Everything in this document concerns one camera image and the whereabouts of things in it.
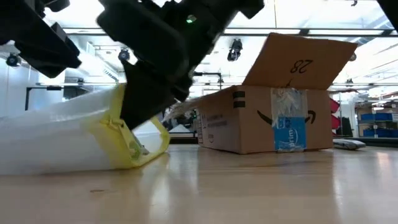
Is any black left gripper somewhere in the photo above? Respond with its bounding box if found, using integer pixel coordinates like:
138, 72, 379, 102
0, 0, 82, 78

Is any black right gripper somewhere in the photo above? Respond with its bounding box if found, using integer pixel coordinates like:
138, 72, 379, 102
96, 0, 265, 130

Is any clear pouch with yellow edge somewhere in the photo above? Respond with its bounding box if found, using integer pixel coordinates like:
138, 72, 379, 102
0, 83, 171, 175

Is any brown cardboard shipping box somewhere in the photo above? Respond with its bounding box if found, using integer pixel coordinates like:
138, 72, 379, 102
194, 32, 358, 156

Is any grey pouch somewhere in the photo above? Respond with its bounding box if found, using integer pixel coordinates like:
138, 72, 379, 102
332, 138, 367, 151

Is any black metal stand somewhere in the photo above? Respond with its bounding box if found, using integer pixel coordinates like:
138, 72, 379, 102
24, 86, 91, 111

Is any red storage bins rack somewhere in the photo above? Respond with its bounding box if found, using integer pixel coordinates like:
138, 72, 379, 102
329, 98, 341, 130

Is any black chair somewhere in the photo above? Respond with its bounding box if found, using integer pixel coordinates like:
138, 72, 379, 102
340, 117, 354, 138

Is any shelf with blue bins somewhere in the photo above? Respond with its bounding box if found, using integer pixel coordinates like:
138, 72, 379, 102
356, 102, 398, 138

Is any black overhead rail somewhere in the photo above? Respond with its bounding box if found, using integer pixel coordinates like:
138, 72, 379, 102
62, 27, 398, 39

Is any black table frame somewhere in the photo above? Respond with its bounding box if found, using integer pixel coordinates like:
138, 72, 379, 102
169, 136, 398, 149

